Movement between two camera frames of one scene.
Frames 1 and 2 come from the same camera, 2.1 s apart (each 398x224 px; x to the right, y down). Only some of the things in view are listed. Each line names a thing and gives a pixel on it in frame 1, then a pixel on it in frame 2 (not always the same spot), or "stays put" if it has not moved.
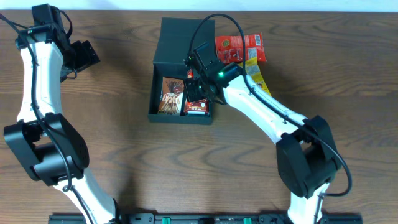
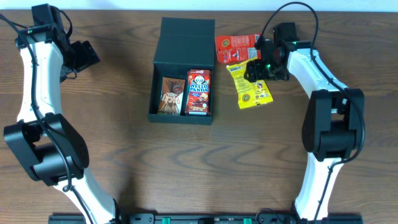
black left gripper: (87, 56) stays put
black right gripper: (189, 88) → (254, 68)
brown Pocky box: (171, 96) stays put
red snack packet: (230, 48) stays put
